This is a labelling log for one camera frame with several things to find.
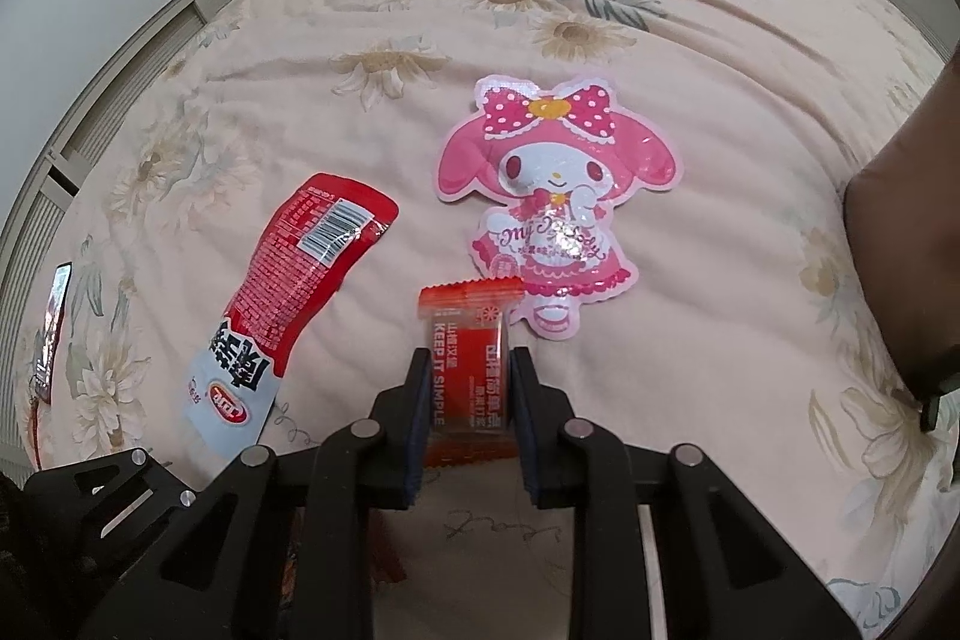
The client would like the smartphone on bed edge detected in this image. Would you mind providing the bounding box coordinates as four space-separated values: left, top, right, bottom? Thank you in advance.
31 262 71 404

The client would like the red white snack pouch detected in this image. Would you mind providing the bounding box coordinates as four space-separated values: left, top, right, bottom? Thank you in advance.
184 174 398 461

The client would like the pink My Melody snack pouch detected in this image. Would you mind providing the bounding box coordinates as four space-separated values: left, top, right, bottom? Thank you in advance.
434 74 683 341

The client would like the white radiator cover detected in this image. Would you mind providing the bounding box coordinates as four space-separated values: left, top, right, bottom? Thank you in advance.
2 0 231 473

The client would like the small red candy packet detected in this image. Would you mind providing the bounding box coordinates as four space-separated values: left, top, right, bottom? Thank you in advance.
418 276 524 468

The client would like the floral beige bedspread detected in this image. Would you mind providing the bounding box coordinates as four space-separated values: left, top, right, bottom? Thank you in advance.
16 0 958 638

